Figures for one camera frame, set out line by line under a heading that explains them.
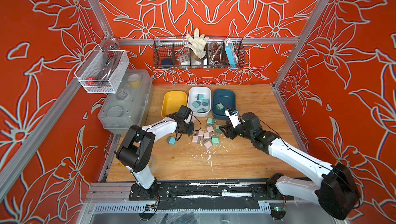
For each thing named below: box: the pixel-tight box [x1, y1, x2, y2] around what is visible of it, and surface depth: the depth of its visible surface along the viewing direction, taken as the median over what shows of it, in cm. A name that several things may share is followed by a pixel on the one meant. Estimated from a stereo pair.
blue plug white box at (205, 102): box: [202, 98, 210, 107], surface depth 109 cm
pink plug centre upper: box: [206, 125, 214, 133], surface depth 96 cm
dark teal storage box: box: [212, 88, 237, 120], surface depth 111 cm
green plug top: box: [206, 117, 216, 126], surface depth 99 cm
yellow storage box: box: [161, 90, 188, 118], surface depth 110 cm
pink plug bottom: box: [204, 140, 213, 149], surface depth 89 cm
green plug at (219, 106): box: [215, 102, 225, 111], surface depth 106 cm
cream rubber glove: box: [184, 28, 209, 59], surface depth 92 cm
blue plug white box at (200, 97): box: [196, 93, 205, 101], surface depth 112 cm
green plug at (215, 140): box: [211, 135, 221, 146], surface depth 91 cm
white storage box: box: [187, 86, 212, 118], surface depth 112 cm
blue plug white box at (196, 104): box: [191, 100, 202, 109], surface depth 109 cm
